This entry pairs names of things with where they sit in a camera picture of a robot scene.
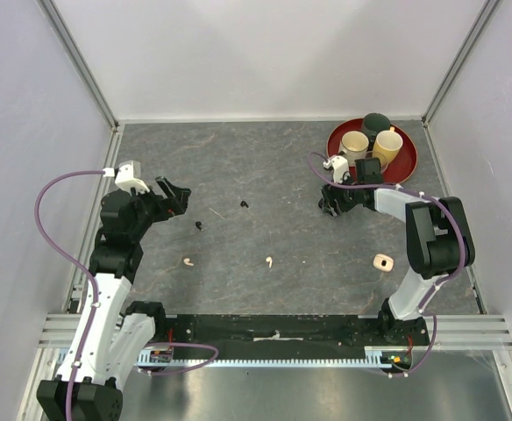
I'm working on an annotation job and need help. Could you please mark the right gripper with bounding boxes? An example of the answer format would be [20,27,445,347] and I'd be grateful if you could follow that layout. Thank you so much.
[320,170,363,218]

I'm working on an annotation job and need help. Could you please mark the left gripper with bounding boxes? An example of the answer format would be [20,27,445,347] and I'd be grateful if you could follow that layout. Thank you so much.
[124,176,189,241]

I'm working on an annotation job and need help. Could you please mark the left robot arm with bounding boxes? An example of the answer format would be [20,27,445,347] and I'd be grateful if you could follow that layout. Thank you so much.
[37,177,191,420]

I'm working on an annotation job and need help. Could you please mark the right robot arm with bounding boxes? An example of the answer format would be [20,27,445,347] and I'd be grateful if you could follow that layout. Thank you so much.
[319,154,475,346]

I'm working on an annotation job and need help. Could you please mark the white earbud charging case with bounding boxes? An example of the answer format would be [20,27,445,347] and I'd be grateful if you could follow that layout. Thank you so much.
[373,253,395,272]

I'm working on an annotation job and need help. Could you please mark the red round tray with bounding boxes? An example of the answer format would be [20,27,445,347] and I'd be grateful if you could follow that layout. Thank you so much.
[326,118,417,183]

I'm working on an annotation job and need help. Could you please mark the yellow mug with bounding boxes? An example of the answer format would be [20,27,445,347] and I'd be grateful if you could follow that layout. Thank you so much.
[373,130,403,167]

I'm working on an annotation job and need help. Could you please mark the dark green mug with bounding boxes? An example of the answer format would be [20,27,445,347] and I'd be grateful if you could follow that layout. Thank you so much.
[360,112,391,141]

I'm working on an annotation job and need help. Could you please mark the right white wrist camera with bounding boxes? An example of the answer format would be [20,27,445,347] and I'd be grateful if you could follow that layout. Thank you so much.
[323,154,350,184]

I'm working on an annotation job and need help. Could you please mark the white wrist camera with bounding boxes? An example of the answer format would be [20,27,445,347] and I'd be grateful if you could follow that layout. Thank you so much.
[115,161,150,195]
[323,154,350,184]

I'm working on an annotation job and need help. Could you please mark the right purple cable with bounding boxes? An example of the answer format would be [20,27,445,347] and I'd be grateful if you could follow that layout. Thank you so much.
[309,151,467,379]

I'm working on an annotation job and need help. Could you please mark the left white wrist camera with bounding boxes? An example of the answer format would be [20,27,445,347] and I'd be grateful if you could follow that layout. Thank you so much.
[115,161,150,195]

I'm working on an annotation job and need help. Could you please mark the white mug black handle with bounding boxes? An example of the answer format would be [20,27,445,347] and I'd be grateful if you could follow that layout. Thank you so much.
[338,131,369,161]

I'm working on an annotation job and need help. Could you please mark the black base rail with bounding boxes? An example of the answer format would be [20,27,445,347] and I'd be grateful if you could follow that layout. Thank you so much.
[166,314,430,346]

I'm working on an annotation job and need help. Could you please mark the white cable duct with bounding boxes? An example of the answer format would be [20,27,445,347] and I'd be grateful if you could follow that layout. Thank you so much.
[134,349,412,370]

